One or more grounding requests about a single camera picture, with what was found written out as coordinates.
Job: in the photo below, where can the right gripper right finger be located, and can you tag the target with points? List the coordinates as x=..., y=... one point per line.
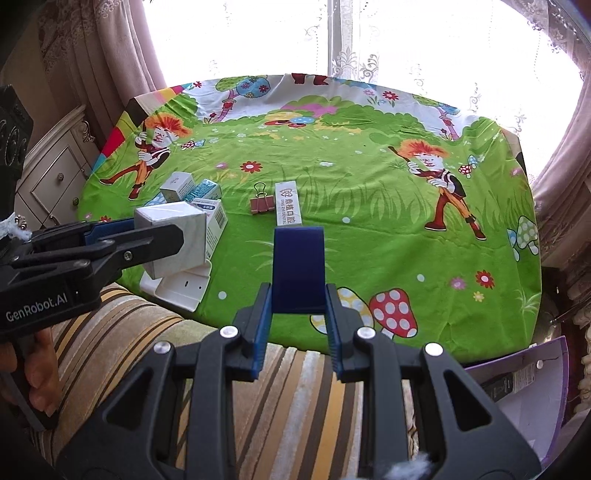
x=421, y=408

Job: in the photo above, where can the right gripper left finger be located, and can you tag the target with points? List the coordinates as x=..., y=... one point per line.
x=171, y=416

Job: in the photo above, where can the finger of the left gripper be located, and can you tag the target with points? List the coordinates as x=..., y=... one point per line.
x=101, y=230
x=120, y=253

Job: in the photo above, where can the black instruction box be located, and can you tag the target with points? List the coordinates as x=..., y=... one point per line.
x=499, y=386

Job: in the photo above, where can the white diamond logo box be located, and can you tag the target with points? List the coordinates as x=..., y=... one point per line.
x=177, y=186

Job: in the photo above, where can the plain white cube box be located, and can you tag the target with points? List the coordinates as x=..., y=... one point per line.
x=179, y=243

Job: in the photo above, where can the teal patterned box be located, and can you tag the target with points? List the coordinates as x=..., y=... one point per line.
x=205, y=189

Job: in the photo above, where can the white medicine box red logo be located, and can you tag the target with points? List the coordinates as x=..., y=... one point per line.
x=216, y=221

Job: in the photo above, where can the dark blue box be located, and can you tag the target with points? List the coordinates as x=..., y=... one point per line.
x=298, y=285

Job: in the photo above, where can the pink binder clip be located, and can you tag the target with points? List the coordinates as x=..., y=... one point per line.
x=262, y=202

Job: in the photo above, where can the gold white dental box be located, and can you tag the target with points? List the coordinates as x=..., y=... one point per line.
x=288, y=208

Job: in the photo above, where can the person left hand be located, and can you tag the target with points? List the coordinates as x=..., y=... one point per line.
x=41, y=371

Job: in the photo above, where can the cream ornate drawer cabinet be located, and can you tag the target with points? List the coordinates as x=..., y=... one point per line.
x=55, y=171

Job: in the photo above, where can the purple storage box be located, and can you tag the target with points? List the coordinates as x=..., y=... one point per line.
x=536, y=404

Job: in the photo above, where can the flat white box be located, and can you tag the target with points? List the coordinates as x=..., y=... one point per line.
x=184, y=290

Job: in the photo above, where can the pink curtain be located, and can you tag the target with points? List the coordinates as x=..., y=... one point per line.
x=99, y=54

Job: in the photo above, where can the cartoon green tablecloth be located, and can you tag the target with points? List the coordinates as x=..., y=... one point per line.
x=430, y=229

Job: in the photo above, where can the white lace curtain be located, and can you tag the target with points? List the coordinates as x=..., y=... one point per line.
x=482, y=56

